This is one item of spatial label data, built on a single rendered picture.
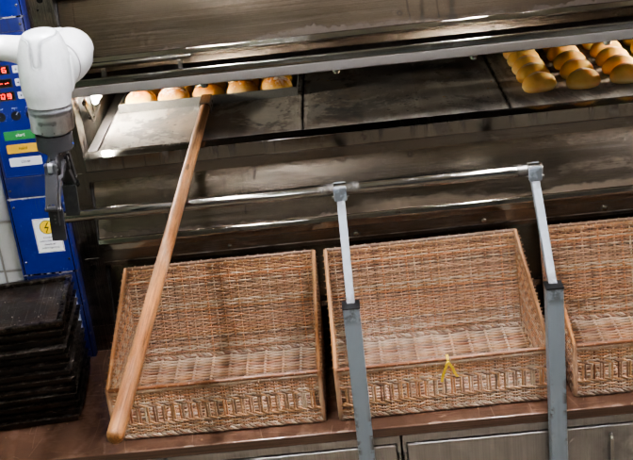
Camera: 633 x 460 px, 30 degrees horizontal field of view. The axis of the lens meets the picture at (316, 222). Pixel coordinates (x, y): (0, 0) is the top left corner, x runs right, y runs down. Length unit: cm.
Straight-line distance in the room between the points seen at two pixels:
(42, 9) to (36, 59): 82
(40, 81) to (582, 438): 162
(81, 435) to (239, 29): 114
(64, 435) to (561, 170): 153
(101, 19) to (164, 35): 17
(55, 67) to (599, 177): 162
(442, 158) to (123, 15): 95
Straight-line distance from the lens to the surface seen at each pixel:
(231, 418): 307
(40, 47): 241
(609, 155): 339
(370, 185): 290
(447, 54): 305
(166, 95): 366
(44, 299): 327
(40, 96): 243
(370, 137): 326
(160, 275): 250
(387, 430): 303
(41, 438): 323
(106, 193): 338
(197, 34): 317
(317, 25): 315
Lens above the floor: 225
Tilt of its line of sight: 23 degrees down
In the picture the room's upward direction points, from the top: 7 degrees counter-clockwise
